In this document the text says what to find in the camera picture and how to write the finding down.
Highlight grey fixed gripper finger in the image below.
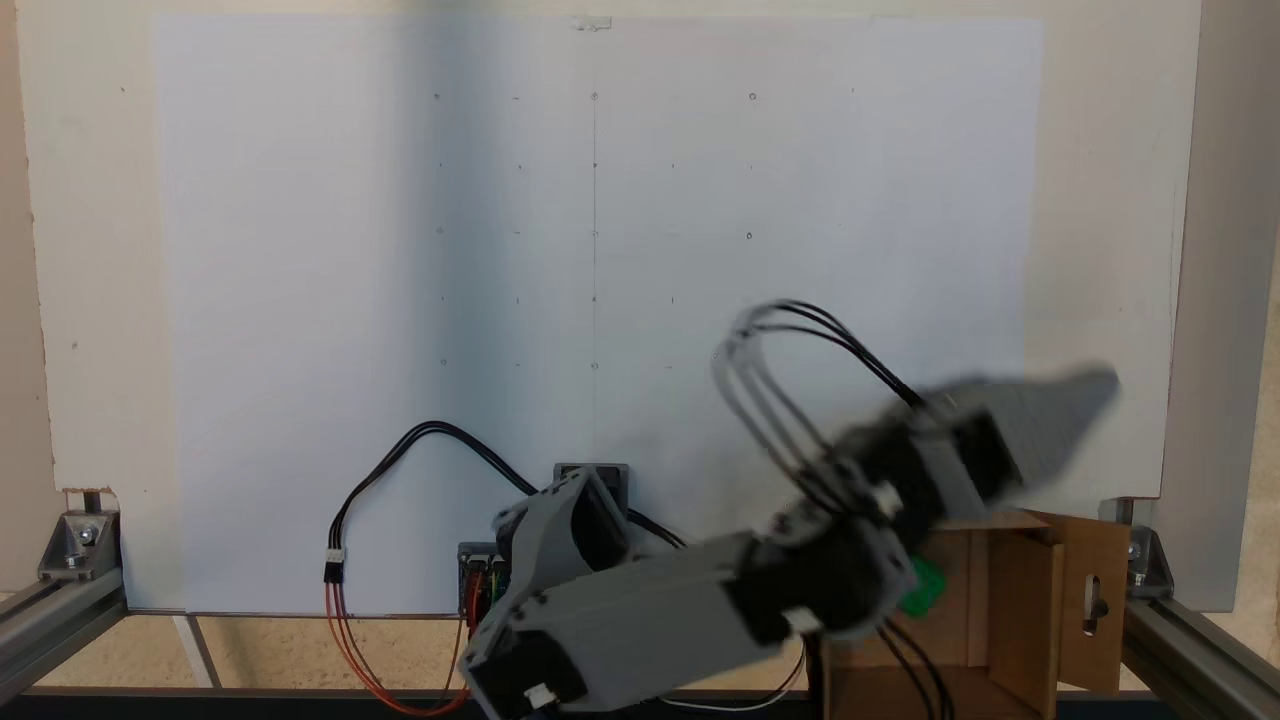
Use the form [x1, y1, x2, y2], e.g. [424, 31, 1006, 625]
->
[958, 366, 1121, 483]

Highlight green dice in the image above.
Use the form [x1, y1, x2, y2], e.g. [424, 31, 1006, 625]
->
[897, 555, 949, 619]

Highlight brown cardboard box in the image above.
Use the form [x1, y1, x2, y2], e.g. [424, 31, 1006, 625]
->
[820, 508, 1133, 720]

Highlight small motor driver board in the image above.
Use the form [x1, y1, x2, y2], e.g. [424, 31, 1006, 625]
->
[457, 543, 513, 617]

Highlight large white paper sheet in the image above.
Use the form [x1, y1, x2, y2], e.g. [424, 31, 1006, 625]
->
[153, 15, 1046, 616]

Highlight black gripper motor cable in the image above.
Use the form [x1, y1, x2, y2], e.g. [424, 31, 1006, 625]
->
[711, 299, 929, 503]

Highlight metal corner bracket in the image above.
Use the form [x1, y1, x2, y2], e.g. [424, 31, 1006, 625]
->
[38, 488, 123, 583]
[1100, 497, 1173, 599]

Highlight black elbow motor cable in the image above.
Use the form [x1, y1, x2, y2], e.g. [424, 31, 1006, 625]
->
[878, 618, 953, 720]

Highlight aluminium frame rail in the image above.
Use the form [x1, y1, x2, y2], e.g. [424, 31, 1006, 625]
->
[0, 568, 129, 703]
[1120, 595, 1280, 720]

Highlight black shoulder motor cable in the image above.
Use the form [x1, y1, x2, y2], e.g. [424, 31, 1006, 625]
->
[625, 508, 691, 551]

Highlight thin white cable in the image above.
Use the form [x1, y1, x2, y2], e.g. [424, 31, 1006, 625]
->
[655, 640, 811, 713]

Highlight black cable with white connector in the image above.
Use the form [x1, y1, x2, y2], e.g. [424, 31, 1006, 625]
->
[323, 420, 546, 587]

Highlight orange wire bundle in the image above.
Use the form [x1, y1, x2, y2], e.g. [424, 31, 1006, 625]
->
[325, 580, 476, 717]

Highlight black frame bar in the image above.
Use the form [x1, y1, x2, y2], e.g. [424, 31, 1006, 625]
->
[0, 687, 1280, 720]

